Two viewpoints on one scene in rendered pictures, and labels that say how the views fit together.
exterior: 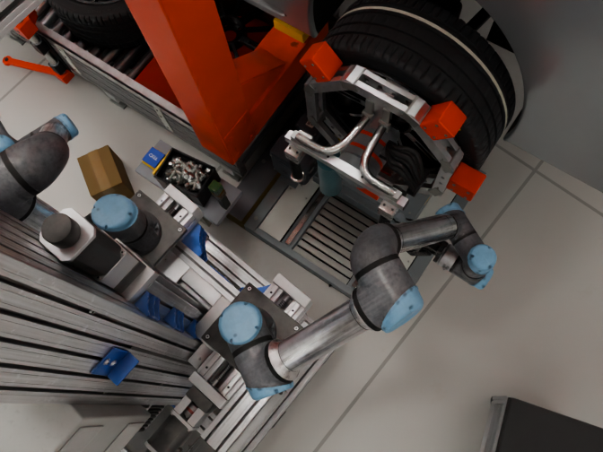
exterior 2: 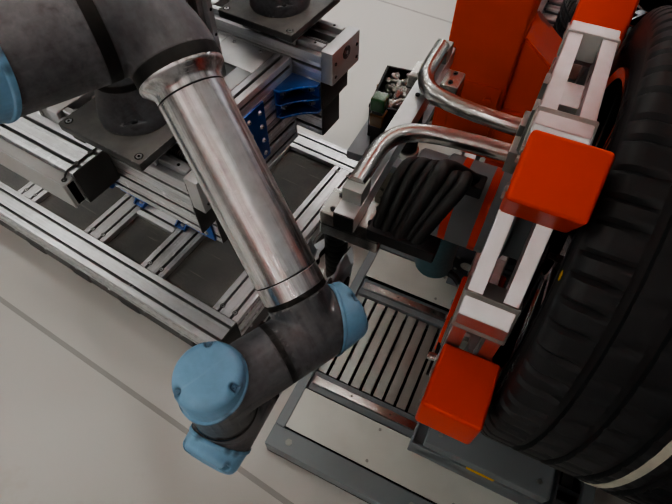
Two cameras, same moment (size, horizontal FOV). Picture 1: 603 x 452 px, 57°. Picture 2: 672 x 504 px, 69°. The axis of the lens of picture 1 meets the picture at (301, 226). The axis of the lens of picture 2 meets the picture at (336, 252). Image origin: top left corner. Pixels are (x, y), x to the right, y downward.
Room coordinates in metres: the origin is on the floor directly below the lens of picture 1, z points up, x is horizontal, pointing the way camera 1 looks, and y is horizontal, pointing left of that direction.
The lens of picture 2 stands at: (0.36, -0.68, 1.47)
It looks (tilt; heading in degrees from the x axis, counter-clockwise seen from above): 55 degrees down; 70
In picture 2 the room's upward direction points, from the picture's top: straight up
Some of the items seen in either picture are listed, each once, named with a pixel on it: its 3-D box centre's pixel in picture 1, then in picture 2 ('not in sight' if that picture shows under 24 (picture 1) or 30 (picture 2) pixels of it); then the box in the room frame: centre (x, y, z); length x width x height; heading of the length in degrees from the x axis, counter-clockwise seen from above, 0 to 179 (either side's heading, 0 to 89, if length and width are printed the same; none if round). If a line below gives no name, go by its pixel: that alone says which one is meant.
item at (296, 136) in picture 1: (332, 121); (483, 66); (0.79, -0.15, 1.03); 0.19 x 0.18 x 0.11; 134
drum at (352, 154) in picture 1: (367, 152); (470, 204); (0.75, -0.26, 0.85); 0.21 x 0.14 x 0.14; 134
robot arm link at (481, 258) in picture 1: (476, 256); (230, 382); (0.32, -0.46, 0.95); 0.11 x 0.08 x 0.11; 14
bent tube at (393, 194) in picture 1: (389, 154); (440, 150); (0.64, -0.29, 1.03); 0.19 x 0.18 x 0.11; 134
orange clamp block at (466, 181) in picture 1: (465, 182); (456, 393); (0.58, -0.53, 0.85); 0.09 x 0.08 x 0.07; 44
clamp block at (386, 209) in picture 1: (392, 202); (355, 219); (0.53, -0.28, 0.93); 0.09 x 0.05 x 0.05; 134
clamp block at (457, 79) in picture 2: (299, 146); (435, 84); (0.78, -0.05, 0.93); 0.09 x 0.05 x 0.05; 134
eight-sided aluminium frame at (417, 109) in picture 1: (379, 134); (513, 218); (0.80, -0.31, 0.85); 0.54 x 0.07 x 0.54; 44
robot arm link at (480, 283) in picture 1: (471, 270); (230, 419); (0.30, -0.47, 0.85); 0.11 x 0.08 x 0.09; 44
